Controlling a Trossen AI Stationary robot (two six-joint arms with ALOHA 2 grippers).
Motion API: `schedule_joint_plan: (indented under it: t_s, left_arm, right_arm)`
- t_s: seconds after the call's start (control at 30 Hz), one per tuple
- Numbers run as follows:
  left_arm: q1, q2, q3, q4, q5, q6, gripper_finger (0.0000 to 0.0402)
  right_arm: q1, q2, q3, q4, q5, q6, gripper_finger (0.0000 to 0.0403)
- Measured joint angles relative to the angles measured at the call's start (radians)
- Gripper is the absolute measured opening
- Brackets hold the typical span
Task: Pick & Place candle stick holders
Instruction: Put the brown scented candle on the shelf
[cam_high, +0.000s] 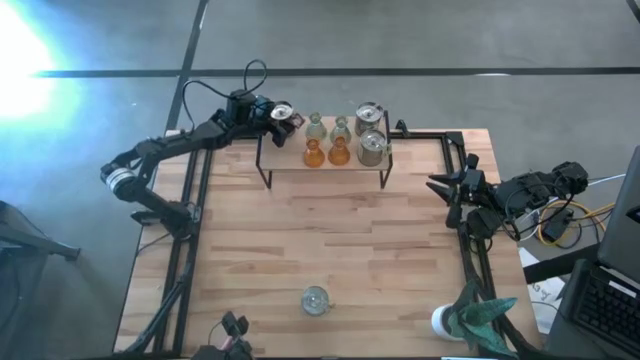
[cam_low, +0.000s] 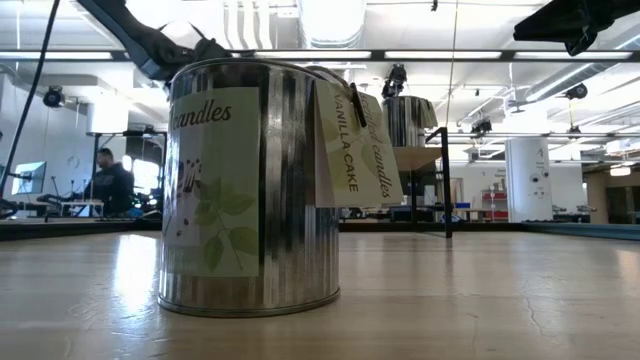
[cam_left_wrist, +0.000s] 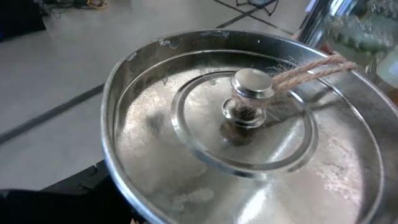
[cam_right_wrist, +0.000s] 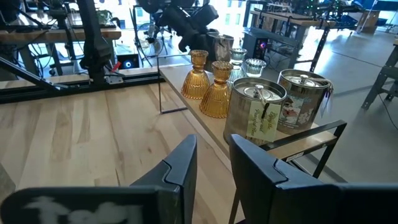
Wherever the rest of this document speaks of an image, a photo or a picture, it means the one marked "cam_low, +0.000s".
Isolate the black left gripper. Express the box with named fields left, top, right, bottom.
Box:
left=192, top=37, right=235, bottom=61

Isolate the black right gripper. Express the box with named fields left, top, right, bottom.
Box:
left=513, top=0, right=640, bottom=57

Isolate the cream green paper hang tag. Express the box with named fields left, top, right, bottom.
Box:
left=421, top=97, right=440, bottom=130

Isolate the white LED light strip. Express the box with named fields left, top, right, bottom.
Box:
left=0, top=51, right=114, bottom=60
left=384, top=50, right=503, bottom=60
left=514, top=50, right=634, bottom=60
left=254, top=50, right=372, bottom=60

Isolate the white round pillar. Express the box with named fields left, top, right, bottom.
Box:
left=504, top=137, right=554, bottom=224

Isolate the black clothespin clip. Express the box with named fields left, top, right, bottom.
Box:
left=348, top=82, right=369, bottom=129

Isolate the person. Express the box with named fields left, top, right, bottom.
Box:
left=81, top=146, right=136, bottom=217

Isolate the cream vanilla cake paper tag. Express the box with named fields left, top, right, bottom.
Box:
left=313, top=79, right=385, bottom=209

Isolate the red storage cart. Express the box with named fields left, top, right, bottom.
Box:
left=481, top=188, right=509, bottom=222

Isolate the cream scented candles paper tag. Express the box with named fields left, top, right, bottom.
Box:
left=357, top=91, right=405, bottom=207

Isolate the grey computer monitor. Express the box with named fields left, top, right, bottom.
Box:
left=10, top=160, right=48, bottom=196

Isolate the white round ceiling duct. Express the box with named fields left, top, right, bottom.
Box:
left=298, top=0, right=367, bottom=50

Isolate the black background stand frame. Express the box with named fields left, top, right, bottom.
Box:
left=87, top=130, right=169, bottom=219

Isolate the black overhead frame bar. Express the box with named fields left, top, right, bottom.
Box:
left=0, top=48, right=640, bottom=63

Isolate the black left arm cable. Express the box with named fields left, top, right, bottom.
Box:
left=0, top=0, right=62, bottom=197

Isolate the black overhead camera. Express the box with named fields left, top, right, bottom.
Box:
left=381, top=63, right=408, bottom=100

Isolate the wooden shelf with black frame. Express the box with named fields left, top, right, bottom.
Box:
left=392, top=126, right=454, bottom=240

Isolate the black table border rail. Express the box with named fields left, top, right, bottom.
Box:
left=0, top=217, right=640, bottom=242

